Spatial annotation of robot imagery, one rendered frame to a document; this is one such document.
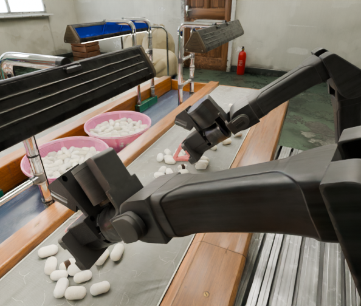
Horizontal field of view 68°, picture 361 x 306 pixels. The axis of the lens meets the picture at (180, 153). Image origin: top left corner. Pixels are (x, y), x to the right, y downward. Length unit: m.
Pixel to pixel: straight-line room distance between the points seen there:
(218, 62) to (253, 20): 0.93
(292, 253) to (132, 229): 0.50
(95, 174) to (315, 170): 0.27
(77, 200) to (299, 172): 0.31
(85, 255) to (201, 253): 0.23
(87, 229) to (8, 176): 0.61
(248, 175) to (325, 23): 4.89
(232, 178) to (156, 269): 0.37
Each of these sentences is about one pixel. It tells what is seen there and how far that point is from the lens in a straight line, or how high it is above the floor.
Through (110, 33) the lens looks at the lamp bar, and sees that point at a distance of 1.45.
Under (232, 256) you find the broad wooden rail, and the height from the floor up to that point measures 0.76.
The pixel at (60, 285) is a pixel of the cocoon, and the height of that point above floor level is 0.76.
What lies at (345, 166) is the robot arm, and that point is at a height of 1.12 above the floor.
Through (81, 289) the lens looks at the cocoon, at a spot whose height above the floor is 0.76.
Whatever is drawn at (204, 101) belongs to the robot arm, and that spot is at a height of 0.98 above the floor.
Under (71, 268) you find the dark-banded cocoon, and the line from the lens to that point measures 0.59.
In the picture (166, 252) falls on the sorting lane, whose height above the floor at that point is 0.74.
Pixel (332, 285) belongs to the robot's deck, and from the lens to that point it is 0.72.
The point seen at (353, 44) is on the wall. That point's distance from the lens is 5.12.
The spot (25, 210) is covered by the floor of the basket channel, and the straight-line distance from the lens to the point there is 0.91.
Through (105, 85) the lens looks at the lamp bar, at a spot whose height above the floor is 1.07.
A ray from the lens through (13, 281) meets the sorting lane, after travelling 0.64.
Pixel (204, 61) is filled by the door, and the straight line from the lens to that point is 5.53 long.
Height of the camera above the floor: 1.20
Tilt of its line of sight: 30 degrees down
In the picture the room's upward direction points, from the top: straight up
